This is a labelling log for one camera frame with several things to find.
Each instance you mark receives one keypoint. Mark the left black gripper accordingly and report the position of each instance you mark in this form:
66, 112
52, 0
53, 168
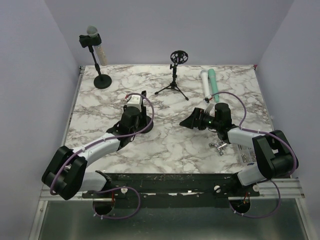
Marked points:
142, 117

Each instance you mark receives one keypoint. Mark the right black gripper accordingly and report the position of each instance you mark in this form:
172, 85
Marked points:
192, 121

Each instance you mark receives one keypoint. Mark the mint green microphone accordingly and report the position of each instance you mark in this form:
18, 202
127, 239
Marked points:
213, 82

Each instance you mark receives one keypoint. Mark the white microphone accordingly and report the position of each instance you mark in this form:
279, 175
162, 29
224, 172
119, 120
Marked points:
205, 82

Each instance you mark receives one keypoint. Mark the black tripod shock mount stand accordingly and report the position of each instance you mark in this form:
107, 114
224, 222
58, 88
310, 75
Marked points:
177, 57

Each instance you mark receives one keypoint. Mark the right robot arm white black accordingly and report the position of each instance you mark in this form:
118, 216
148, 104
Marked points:
274, 156

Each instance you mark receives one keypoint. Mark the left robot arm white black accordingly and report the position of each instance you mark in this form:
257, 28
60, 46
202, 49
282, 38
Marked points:
115, 138

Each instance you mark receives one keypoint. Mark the black round base clip stand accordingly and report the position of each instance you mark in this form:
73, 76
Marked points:
101, 81

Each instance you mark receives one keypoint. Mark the glitter silver mesh microphone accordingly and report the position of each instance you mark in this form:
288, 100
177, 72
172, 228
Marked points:
92, 32

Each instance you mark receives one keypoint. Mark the chrome faucet fitting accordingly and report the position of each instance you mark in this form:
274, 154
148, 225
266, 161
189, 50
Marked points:
220, 146

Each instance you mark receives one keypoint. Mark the clear screw organizer box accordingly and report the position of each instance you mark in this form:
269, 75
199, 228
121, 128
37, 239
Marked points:
246, 155

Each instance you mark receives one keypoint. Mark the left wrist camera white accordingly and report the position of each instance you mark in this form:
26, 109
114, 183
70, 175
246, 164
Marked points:
135, 101

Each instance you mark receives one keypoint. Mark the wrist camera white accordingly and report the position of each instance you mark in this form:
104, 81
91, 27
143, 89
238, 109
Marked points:
135, 101
210, 103

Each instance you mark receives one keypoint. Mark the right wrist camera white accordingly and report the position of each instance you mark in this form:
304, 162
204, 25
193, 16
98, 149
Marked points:
210, 103

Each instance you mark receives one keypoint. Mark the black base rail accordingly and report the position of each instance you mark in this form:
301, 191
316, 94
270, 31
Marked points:
164, 190

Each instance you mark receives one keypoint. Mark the aluminium extrusion frame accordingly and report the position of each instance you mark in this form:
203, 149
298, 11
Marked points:
57, 178

